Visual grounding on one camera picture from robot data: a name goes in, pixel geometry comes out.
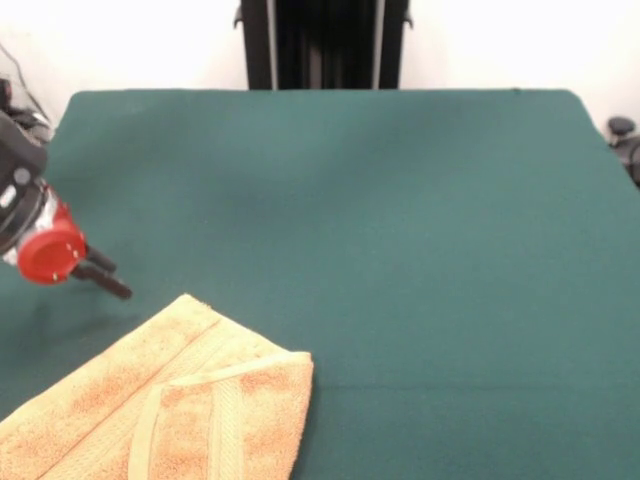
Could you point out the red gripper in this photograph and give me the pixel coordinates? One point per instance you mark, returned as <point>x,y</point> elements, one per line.
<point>50,257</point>

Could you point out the office chair base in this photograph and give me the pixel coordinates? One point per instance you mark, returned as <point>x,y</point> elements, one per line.
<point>622,127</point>

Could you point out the dark green table cloth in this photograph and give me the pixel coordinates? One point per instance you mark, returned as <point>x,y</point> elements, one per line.
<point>400,225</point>

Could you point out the tan terry towel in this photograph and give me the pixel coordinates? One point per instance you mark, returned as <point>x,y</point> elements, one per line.
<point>175,400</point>

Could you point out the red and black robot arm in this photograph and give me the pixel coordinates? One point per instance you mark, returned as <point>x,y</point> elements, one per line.
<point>15,190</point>

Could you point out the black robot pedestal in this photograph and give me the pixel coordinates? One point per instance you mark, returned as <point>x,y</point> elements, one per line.
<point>325,45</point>

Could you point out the black equipment pile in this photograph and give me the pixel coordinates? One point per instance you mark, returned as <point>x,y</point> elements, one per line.
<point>30,122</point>

